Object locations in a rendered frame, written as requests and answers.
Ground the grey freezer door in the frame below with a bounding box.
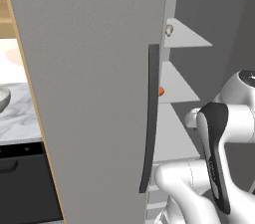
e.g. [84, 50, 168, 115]
[2, 0, 169, 224]

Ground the grey freezer interior with shelves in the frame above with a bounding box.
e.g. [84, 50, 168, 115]
[144, 0, 255, 224]

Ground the grey bowl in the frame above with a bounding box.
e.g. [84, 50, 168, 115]
[0, 85, 12, 114]

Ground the dark grey door handle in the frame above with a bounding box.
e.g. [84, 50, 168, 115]
[138, 43, 160, 194]

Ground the black dishwasher handle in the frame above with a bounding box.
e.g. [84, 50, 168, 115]
[0, 160, 19, 175]

